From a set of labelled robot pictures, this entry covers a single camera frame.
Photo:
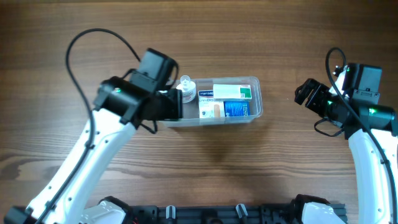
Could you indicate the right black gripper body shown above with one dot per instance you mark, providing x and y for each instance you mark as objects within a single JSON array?
[{"x": 323, "y": 102}]

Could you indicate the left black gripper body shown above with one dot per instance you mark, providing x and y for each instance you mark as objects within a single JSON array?
[{"x": 175, "y": 104}]

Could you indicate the white calamine lotion bottle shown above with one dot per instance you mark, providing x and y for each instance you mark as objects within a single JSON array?
[{"x": 188, "y": 88}]

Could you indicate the white Hansaplast plaster box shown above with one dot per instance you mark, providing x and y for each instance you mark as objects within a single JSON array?
[{"x": 208, "y": 106}]

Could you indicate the white green Panadol box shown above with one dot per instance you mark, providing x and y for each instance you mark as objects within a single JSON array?
[{"x": 232, "y": 92}]

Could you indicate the blue Vicks lozenge box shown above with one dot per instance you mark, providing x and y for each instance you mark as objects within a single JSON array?
[{"x": 236, "y": 108}]

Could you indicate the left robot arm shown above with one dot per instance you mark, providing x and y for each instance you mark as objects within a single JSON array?
[{"x": 119, "y": 109}]

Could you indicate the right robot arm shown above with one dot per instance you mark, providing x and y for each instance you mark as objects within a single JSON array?
[{"x": 371, "y": 130}]

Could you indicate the clear plastic container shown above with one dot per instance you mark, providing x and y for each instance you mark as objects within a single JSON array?
[{"x": 191, "y": 109}]

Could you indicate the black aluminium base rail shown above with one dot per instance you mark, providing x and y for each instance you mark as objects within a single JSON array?
[{"x": 235, "y": 214}]

